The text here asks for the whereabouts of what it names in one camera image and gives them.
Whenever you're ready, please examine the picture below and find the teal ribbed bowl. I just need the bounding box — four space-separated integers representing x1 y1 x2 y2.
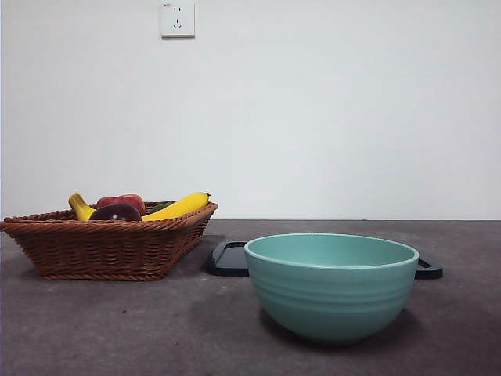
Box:
243 232 420 345

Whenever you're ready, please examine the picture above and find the dark purple plum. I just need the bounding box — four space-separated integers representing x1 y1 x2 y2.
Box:
88 203 142 222

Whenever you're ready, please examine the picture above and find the yellow banana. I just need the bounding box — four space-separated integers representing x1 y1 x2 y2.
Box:
67 190 212 222

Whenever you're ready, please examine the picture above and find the black rectangular tray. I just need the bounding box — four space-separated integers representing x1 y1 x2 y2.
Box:
206 240 445 280

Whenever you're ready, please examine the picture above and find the red apple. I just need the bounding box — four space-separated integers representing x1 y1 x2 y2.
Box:
96 193 146 215

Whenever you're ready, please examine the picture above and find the brown wicker basket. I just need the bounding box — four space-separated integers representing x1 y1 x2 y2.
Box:
0 200 219 281

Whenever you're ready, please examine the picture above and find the white wall socket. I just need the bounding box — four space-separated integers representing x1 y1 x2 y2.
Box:
160 2 196 39

